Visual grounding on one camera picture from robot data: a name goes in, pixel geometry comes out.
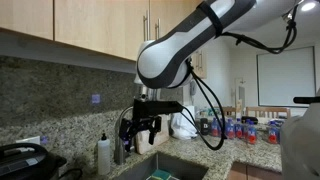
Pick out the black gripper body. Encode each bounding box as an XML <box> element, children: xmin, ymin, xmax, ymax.
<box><xmin>133</xmin><ymin>114</ymin><xmax>158</xmax><ymax>128</ymax></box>

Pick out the stainless steel arched faucet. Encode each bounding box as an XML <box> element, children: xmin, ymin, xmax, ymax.
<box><xmin>113</xmin><ymin>105</ymin><xmax>136</xmax><ymax>166</ymax></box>

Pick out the white plastic bag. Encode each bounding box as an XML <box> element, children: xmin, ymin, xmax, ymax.
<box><xmin>170</xmin><ymin>111</ymin><xmax>199</xmax><ymax>141</ymax></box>

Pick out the white soap dispenser bottle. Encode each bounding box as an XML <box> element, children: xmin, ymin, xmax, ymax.
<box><xmin>97</xmin><ymin>132</ymin><xmax>111</xmax><ymax>176</ymax></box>

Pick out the stainless steel sink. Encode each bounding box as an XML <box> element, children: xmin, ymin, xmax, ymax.
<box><xmin>113</xmin><ymin>151</ymin><xmax>210</xmax><ymax>180</ymax></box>

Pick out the dark jar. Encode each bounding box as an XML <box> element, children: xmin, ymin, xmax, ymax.
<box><xmin>199</xmin><ymin>117</ymin><xmax>211</xmax><ymax>136</ymax></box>

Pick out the teal green sponge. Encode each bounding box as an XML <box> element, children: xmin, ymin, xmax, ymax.
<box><xmin>145</xmin><ymin>168</ymin><xmax>175</xmax><ymax>180</ymax></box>

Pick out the wooden chair backrest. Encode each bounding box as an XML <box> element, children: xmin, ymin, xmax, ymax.
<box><xmin>218</xmin><ymin>105</ymin><xmax>239</xmax><ymax>118</ymax></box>
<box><xmin>245</xmin><ymin>106</ymin><xmax>292</xmax><ymax>120</ymax></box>

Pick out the black flat object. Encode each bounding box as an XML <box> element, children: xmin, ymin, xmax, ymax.
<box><xmin>241</xmin><ymin>115</ymin><xmax>260</xmax><ymax>125</ymax></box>

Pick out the light wood cabinet door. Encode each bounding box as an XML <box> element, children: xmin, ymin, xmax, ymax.
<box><xmin>0</xmin><ymin>0</ymin><xmax>54</xmax><ymax>41</ymax></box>
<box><xmin>54</xmin><ymin>0</ymin><xmax>150</xmax><ymax>62</ymax></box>
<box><xmin>149</xmin><ymin>0</ymin><xmax>203</xmax><ymax>43</ymax></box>

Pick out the black silver pressure cooker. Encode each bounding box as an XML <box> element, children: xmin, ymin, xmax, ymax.
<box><xmin>0</xmin><ymin>142</ymin><xmax>68</xmax><ymax>180</ymax></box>

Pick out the round ceiling light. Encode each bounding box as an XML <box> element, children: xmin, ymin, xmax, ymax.
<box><xmin>300</xmin><ymin>1</ymin><xmax>317</xmax><ymax>12</ymax></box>

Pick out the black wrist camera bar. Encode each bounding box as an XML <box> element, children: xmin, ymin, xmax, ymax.
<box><xmin>132</xmin><ymin>98</ymin><xmax>185</xmax><ymax>120</ymax></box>

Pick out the black cooker power cord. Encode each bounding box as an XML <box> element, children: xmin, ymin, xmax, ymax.
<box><xmin>58</xmin><ymin>167</ymin><xmax>84</xmax><ymax>180</ymax></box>

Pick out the silver cabinet bar handle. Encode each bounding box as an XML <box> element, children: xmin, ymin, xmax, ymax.
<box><xmin>154</xmin><ymin>18</ymin><xmax>162</xmax><ymax>41</ymax></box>
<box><xmin>143</xmin><ymin>9</ymin><xmax>150</xmax><ymax>43</ymax></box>

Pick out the white wall outlet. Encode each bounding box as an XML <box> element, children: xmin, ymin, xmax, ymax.
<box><xmin>15</xmin><ymin>135</ymin><xmax>42</xmax><ymax>146</ymax></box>

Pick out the white wall board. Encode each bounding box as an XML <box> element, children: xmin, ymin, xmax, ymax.
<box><xmin>256</xmin><ymin>46</ymin><xmax>316</xmax><ymax>108</ymax></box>

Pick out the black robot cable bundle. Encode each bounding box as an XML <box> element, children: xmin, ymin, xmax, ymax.
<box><xmin>179</xmin><ymin>2</ymin><xmax>299</xmax><ymax>152</ymax></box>

